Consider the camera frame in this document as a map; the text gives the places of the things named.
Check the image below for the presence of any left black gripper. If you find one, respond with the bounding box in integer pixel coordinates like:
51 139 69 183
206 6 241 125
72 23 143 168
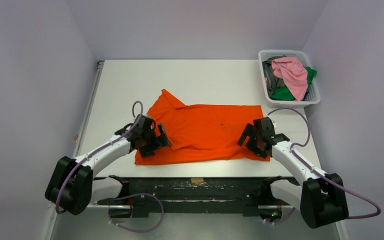
138 124 170 159

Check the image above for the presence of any orange t-shirt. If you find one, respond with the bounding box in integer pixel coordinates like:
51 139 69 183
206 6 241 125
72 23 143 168
135 89 270 166

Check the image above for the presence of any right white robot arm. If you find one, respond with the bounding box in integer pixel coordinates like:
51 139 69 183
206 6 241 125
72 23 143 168
237 117 349 229

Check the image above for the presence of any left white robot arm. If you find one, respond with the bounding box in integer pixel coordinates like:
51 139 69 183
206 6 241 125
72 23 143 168
44 114 171 216

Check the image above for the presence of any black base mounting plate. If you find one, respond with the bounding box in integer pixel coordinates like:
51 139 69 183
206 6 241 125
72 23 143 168
92 177 291 220

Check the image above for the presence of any brown tape piece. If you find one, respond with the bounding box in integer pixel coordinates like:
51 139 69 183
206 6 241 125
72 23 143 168
190 177 205 185

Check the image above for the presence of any green t-shirt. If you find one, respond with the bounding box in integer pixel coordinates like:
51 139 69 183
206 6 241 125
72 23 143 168
270 66 318 101

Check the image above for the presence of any grey t-shirt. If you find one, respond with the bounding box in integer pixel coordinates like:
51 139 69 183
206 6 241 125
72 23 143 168
262 55 286 97

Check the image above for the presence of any white plastic laundry basket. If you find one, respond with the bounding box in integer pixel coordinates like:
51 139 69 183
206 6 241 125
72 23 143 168
258 49 321 109

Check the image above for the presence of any pink t-shirt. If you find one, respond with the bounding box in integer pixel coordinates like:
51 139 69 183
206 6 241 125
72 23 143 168
271 56 308 101

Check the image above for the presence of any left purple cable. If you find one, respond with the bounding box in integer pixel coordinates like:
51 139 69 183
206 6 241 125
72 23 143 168
55 100 165 233

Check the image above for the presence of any purple cable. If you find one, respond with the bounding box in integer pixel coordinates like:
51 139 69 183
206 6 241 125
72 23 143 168
263 107 382 226
55 100 165 233

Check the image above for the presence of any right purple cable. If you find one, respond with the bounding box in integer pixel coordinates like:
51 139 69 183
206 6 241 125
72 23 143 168
263 107 382 226

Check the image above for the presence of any aluminium frame rail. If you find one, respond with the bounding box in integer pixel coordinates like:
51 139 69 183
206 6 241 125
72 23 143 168
39 60 105 240

